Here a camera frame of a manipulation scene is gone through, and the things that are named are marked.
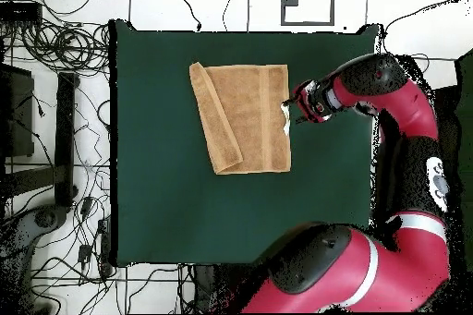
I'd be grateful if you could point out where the long black cable with plug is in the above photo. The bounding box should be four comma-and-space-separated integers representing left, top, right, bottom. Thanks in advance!
168, 0, 203, 32

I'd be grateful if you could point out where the black stand bar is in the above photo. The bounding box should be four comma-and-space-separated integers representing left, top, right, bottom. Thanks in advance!
54, 71, 79, 208

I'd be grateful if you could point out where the black cable coil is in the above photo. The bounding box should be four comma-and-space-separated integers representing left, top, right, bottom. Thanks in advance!
19, 20, 112, 72

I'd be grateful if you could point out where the pedestal leg with round foot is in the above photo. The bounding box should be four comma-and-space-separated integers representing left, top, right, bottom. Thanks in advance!
0, 204, 69, 314

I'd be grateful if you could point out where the small black power adapter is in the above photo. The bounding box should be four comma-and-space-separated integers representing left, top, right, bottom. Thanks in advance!
79, 196, 94, 217
78, 243, 92, 265

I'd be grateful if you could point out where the orange terry towel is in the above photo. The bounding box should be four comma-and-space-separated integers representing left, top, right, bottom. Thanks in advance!
188, 61, 293, 176

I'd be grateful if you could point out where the dark green table cloth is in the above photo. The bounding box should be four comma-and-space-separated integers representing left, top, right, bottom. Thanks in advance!
108, 18, 383, 268

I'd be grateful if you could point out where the flat black device box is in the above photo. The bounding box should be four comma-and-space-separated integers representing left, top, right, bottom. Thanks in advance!
0, 1, 42, 23

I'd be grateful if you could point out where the large black box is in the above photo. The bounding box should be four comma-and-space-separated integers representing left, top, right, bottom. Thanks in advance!
433, 84, 461, 183
0, 64, 35, 158

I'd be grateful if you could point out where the grey floor frame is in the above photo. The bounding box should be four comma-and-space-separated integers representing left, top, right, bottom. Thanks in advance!
280, 0, 336, 27

